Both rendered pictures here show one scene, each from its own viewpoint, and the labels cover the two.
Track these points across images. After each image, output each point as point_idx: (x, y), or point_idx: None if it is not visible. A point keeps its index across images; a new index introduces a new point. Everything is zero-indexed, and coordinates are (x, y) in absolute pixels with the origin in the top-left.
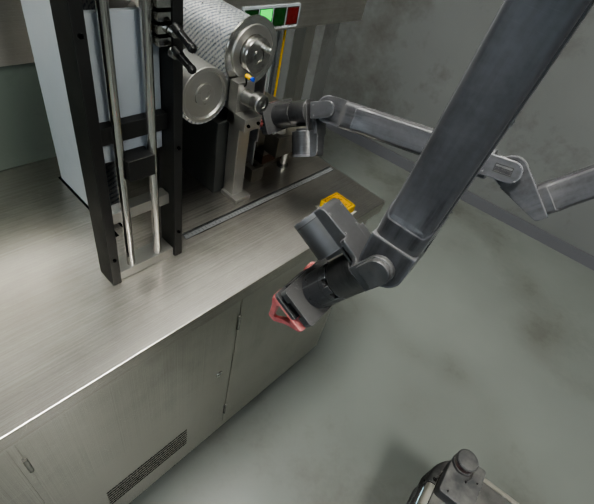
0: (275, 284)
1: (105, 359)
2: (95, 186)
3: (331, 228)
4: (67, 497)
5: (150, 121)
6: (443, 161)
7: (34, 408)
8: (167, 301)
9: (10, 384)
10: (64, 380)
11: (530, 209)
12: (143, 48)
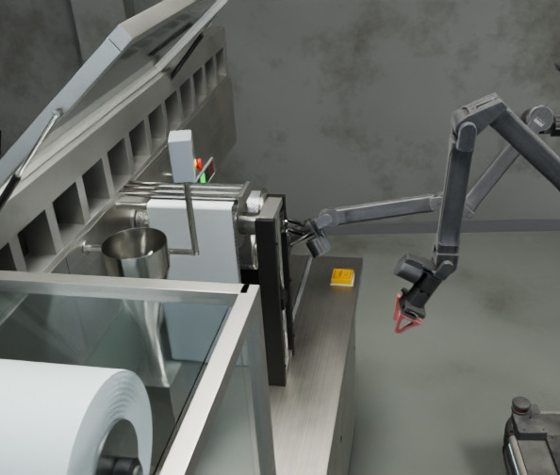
0: None
1: (327, 414)
2: (277, 319)
3: (415, 264)
4: None
5: (282, 271)
6: (452, 216)
7: (325, 447)
8: (320, 375)
9: (302, 447)
10: (321, 431)
11: (465, 214)
12: (278, 237)
